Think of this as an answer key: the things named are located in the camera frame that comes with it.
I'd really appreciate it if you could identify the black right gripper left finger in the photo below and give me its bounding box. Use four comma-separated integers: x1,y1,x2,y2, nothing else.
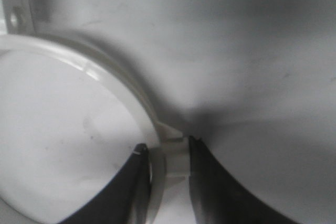
61,143,151,224

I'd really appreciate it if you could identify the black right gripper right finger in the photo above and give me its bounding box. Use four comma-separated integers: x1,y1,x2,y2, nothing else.
188,136,294,223

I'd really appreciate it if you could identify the white half clamp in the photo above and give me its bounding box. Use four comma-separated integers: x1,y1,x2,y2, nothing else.
1,0,195,223

